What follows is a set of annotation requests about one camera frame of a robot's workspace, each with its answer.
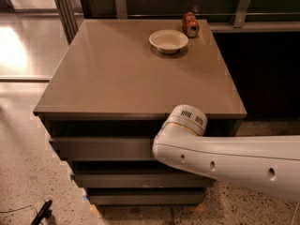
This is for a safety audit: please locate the grey top drawer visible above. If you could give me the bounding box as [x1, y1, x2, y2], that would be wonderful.
[51, 137, 154, 161]

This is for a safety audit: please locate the grey drawer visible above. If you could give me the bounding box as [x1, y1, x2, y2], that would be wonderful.
[51, 137, 154, 161]
[73, 172, 214, 188]
[88, 188, 205, 206]

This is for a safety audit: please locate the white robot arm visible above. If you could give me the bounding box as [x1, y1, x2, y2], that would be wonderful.
[153, 105, 300, 203]

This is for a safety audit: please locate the grey drawer cabinet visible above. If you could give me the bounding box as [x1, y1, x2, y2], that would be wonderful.
[33, 18, 248, 207]

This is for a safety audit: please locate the grey middle drawer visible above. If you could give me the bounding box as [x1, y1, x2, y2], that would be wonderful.
[73, 172, 214, 188]

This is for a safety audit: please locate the grey bottom drawer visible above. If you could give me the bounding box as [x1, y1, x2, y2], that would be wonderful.
[88, 188, 205, 206]

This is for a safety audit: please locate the white paper bowl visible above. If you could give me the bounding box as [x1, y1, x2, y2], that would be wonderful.
[149, 30, 188, 54]

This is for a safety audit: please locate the orange soda can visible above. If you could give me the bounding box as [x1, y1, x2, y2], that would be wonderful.
[182, 12, 199, 38]

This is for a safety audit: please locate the black stand foot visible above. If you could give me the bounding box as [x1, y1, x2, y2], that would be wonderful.
[30, 200, 53, 225]

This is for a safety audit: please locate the grey metal bracket left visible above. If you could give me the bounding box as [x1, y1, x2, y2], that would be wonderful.
[114, 0, 128, 19]

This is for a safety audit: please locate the grey metal bracket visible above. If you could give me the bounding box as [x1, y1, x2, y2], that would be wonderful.
[232, 0, 251, 28]
[114, 0, 128, 19]

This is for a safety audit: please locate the grey metal bracket right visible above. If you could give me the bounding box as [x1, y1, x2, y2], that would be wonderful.
[232, 0, 251, 28]

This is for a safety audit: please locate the thin floor cable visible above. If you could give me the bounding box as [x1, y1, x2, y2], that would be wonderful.
[0, 204, 38, 214]

